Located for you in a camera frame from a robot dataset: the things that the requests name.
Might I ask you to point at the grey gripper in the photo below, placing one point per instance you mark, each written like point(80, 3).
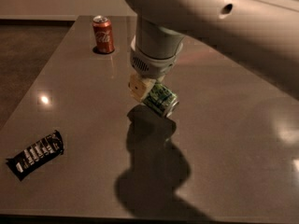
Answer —
point(153, 66)

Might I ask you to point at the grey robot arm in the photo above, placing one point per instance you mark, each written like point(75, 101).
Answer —
point(262, 35)

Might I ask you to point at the green soda can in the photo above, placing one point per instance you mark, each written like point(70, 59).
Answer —
point(161, 100)

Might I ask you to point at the red cola can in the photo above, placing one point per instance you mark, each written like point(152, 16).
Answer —
point(102, 28)

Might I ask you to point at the black candy bar wrapper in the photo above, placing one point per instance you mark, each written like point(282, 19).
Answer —
point(36, 155)

